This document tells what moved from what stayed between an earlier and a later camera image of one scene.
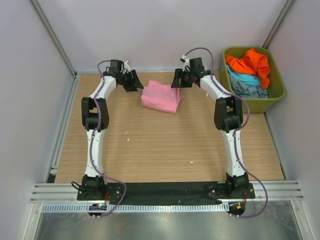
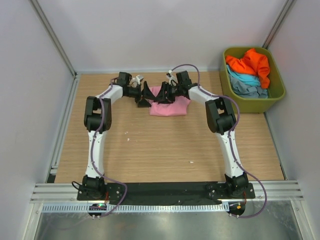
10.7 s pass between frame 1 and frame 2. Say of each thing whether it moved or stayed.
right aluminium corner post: stayed
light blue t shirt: stayed
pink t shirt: moved
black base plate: stayed
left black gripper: moved
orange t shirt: stayed
